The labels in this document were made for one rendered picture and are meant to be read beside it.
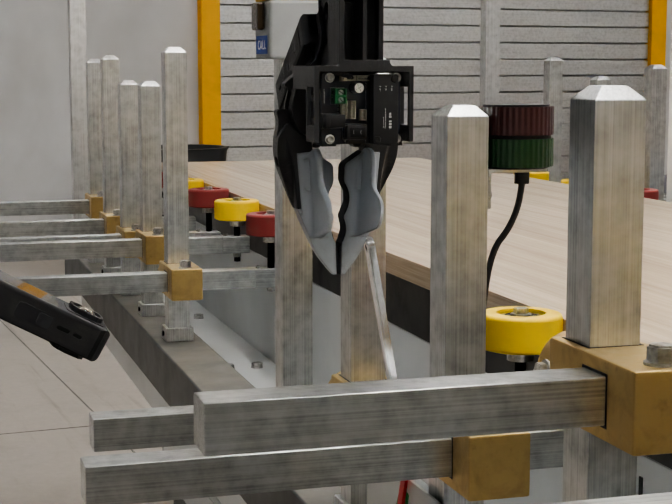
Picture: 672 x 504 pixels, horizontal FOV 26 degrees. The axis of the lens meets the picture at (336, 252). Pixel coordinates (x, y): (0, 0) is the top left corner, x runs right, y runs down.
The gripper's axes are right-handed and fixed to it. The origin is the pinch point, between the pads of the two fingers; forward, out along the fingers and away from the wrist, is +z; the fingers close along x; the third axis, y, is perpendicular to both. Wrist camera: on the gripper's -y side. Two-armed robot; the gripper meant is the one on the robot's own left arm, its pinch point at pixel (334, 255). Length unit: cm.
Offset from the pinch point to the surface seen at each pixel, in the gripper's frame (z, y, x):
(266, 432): 6.4, 25.0, -11.3
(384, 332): 6.8, -4.4, 5.3
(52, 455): 101, -325, 8
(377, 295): 3.7, -3.4, 4.4
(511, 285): 10, -47, 34
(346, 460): 15.5, 0.0, 0.9
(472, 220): -1.8, -3.8, 12.3
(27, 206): 17, -225, -5
